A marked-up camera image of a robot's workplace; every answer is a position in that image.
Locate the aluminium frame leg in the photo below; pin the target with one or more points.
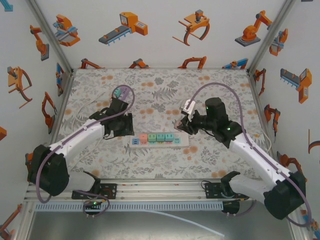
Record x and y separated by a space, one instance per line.
297 232
25 225

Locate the aluminium front frame rail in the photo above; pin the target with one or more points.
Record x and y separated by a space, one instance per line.
160 190

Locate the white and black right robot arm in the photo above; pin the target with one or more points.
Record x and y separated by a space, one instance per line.
255 155

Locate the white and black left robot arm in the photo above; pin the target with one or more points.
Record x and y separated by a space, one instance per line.
75 140

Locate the aluminium corner post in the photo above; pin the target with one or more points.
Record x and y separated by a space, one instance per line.
50 35
272 32

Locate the floral tablecloth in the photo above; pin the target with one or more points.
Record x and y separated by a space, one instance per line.
160 80

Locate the aluminium side rail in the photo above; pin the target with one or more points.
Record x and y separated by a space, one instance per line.
257 100
62 105

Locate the white plastic tube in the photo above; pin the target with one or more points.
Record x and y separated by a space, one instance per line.
190 221

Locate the white power strip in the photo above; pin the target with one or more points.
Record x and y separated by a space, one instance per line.
183 142

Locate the small teal plug cube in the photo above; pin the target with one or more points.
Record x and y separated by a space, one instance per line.
116 93

